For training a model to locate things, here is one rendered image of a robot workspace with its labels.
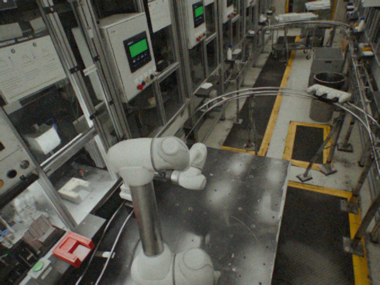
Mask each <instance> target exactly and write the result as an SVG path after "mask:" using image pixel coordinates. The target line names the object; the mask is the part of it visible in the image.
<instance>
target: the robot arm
mask: <svg viewBox="0 0 380 285"><path fill-rule="evenodd" d="M206 156H207V148H206V146H205V145H204V144H202V143H200V142H198V143H195V144H194V145H193V146H192V147H191V149H190V150H188V147H187V146H186V145H185V143H184V142H183V141H182V140H181V139H179V138H177V137H173V136H169V137H163V138H139V139H130V140H124V141H121V142H119V143H118V144H116V145H114V146H112V147H111V148H110V149H109V151H108V153H107V164H108V166H109V168H110V169H111V170H112V171H113V172H115V173H119V175H120V176H121V177H122V178H123V180H124V181H125V182H126V183H127V184H128V185H129V190H130V194H131V199H132V205H133V210H134V214H135V215H136V220H137V225H138V229H139V235H140V240H141V246H142V249H141V250H140V253H139V255H138V256H137V257H136V258H135V259H134V261H133V264H132V269H131V274H132V279H133V280H134V282H135V283H136V284H138V285H217V282H218V281H219V279H220V278H221V272H220V271H215V270H214V268H213V263H212V260H211V258H210V256H209V255H208V254H207V253H206V252H205V251H203V250H202V249H200V248H199V247H190V248H189V249H186V250H184V251H183V252H180V253H172V252H171V251H170V248H169V246H168V245H167V244H165V243H163V239H162V233H161V225H160V221H159V215H158V208H157V205H156V198H155V194H154V187H153V180H152V179H154V180H159V181H162V182H163V183H165V182H166V181H169V182H171V183H172V184H176V185H180V186H182V187H184V188H188V189H195V190H201V189H203V188H204V186H205V185H206V178H205V177H204V176H203V175H201V172H202V168H203V166H204V163H205V161H206ZM169 169H174V170H169ZM154 172H157V173H159V174H154Z"/></svg>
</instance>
